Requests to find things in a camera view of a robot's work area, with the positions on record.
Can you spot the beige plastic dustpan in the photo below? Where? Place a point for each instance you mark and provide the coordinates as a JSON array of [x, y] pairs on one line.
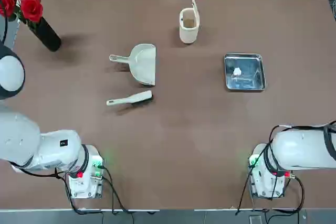
[[143, 64]]

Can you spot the square metal tray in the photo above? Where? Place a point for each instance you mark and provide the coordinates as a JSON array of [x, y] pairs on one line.
[[245, 82]]

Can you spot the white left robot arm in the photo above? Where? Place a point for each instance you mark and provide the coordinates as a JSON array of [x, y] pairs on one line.
[[21, 134]]

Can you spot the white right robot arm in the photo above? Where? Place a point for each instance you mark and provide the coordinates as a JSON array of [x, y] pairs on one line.
[[296, 150]]

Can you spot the beige hand brush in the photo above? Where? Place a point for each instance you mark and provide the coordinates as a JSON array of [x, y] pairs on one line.
[[131, 98]]

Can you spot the beige bin with flip lid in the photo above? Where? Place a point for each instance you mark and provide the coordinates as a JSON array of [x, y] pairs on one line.
[[187, 35]]

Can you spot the crumpled white paper ball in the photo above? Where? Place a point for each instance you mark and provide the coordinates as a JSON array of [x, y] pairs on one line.
[[237, 72]]

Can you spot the black cylindrical vase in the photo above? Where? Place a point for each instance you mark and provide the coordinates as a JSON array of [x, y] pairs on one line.
[[48, 36]]

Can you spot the grey floor socket plate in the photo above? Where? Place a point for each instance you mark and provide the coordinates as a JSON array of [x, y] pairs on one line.
[[255, 219]]

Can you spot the red rose bouquet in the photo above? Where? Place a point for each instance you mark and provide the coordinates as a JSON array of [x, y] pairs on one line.
[[31, 9]]

